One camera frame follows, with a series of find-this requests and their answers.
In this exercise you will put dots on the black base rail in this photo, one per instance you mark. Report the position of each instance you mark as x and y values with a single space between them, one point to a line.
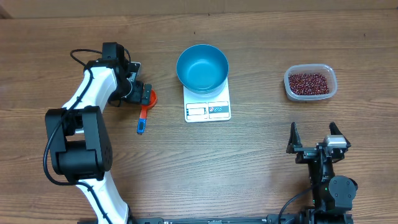
270 219

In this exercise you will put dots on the blue bowl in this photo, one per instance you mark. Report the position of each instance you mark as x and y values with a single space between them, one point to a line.
202 68

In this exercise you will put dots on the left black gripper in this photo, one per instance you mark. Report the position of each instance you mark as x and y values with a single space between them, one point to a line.
138 98

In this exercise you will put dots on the clear plastic container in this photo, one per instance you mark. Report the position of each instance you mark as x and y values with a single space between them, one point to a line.
325 70

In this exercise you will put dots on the white kitchen scale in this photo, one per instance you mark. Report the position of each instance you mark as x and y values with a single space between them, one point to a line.
209 107

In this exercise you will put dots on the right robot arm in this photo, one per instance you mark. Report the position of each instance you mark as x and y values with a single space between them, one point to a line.
332 194

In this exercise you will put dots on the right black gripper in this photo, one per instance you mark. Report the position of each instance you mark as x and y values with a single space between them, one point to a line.
305 152

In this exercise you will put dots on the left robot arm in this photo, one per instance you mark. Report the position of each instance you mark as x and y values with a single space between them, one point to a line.
78 151

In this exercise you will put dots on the red beans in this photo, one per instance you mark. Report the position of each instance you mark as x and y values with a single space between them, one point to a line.
308 84

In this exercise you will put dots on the red measuring scoop blue handle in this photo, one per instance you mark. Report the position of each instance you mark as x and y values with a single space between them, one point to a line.
143 114

